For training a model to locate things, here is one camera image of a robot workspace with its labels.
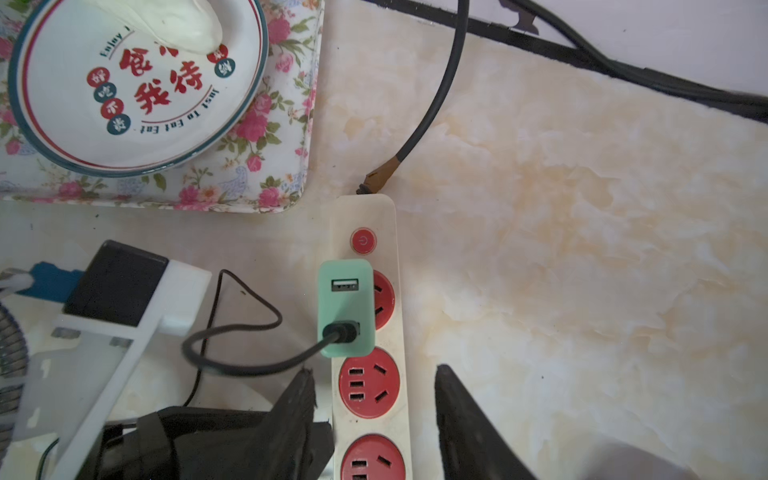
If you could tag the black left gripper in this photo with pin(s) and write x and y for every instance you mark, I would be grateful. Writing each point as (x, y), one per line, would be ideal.
(188, 443)

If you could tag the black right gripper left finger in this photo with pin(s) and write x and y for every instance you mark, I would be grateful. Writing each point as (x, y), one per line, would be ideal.
(280, 448)

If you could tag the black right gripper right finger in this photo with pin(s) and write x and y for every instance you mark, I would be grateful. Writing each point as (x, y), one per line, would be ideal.
(470, 446)

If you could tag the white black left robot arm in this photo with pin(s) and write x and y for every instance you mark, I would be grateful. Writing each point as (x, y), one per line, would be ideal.
(110, 313)

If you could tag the green charger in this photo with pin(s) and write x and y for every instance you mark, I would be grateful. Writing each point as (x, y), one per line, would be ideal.
(346, 306)

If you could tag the floral placemat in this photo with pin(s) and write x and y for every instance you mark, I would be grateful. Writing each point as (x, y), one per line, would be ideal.
(260, 166)

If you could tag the white patterned plate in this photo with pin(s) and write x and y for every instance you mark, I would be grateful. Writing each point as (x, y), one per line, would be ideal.
(99, 98)

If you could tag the white power strip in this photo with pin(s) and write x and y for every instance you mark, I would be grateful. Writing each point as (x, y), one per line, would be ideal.
(370, 416)

